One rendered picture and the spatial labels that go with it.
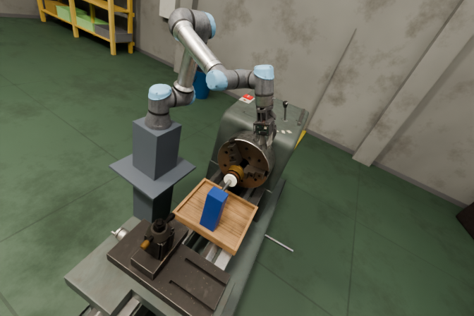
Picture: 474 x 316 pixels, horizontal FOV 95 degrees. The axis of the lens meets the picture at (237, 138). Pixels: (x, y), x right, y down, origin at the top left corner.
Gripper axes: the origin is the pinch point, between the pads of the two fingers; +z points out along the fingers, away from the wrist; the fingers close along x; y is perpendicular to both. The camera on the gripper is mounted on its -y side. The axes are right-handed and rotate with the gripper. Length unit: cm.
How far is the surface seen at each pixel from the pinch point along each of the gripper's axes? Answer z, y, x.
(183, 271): 31, 48, -18
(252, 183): 30.2, -9.2, -11.5
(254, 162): 16.2, -9.3, -9.7
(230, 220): 40.2, 11.8, -16.8
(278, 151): 16.1, -24.7, -0.9
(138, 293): 32, 60, -28
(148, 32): -69, -363, -406
